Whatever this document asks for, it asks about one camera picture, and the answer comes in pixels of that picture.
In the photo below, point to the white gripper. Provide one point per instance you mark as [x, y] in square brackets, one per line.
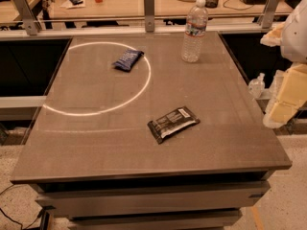
[296, 37]

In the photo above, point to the black chocolate rxbar packet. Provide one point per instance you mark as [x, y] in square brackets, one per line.
[171, 123]

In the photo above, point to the blue blueberry rxbar packet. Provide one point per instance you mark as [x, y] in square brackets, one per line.
[127, 60]

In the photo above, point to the small clear sanitizer bottle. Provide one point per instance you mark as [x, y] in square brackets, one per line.
[257, 86]

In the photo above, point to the clear plastic water bottle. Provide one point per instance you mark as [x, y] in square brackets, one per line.
[195, 28]

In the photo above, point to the black mesh pen cup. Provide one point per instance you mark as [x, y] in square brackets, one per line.
[211, 3]

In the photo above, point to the grey table drawer base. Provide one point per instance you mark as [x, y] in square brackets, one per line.
[167, 203]

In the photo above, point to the grey metal bracket right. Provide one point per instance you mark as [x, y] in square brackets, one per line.
[267, 16]

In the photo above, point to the grey metal bracket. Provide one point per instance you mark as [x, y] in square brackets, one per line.
[30, 22]
[267, 16]
[149, 15]

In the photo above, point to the grey metal bracket middle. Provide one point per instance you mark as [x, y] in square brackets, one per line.
[149, 15]

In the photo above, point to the grey metal bracket left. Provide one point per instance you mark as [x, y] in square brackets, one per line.
[30, 22]

